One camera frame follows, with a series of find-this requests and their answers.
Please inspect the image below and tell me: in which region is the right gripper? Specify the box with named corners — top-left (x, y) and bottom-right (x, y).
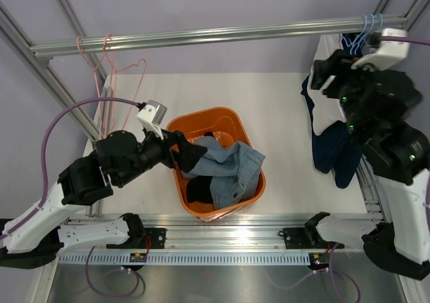
top-left (306, 48), bottom-right (383, 136)

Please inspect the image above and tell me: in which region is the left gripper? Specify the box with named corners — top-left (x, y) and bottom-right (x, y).
top-left (116, 122), bottom-right (208, 187)

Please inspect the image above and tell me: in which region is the black skirt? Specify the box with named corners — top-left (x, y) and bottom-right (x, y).
top-left (185, 131), bottom-right (216, 204)

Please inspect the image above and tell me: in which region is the white garment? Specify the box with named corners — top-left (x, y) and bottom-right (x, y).
top-left (307, 34), bottom-right (346, 136)

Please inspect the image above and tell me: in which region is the light blue hanger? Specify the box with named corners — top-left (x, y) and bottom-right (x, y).
top-left (339, 14), bottom-right (375, 56)
top-left (357, 13), bottom-right (384, 47)

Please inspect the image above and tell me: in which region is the pink hanger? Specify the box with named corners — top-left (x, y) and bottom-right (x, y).
top-left (76, 36), bottom-right (106, 140)
top-left (102, 33), bottom-right (147, 136)

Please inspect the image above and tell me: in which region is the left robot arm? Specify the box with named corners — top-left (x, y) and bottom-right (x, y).
top-left (1, 130), bottom-right (208, 269)

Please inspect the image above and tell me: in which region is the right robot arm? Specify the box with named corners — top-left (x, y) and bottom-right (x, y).
top-left (304, 50), bottom-right (429, 280)

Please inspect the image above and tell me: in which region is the orange plastic basket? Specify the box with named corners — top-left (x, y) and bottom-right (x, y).
top-left (167, 107), bottom-right (266, 222)

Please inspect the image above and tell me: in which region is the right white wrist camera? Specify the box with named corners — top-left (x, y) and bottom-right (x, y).
top-left (351, 28), bottom-right (410, 71)

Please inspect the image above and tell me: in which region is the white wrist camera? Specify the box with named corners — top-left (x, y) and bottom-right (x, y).
top-left (136, 99), bottom-right (167, 140)
top-left (351, 28), bottom-right (410, 71)

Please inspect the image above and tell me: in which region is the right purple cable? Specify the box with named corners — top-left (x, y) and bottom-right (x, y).
top-left (379, 36), bottom-right (430, 47)

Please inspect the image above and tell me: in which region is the purple cable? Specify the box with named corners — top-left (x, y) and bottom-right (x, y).
top-left (0, 97), bottom-right (142, 297)
top-left (379, 36), bottom-right (430, 47)

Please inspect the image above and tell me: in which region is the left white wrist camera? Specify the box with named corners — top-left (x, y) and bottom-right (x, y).
top-left (136, 99), bottom-right (167, 140)

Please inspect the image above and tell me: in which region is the front aluminium frame rail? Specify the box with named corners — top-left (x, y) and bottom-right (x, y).
top-left (55, 213), bottom-right (311, 252)

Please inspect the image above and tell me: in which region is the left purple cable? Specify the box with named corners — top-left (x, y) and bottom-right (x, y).
top-left (0, 97), bottom-right (142, 297)

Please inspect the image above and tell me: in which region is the white slotted cable duct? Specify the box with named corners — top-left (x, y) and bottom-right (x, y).
top-left (58, 251), bottom-right (310, 266)

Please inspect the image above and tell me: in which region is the aluminium hanging rail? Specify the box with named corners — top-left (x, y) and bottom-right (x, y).
top-left (30, 15), bottom-right (408, 58)

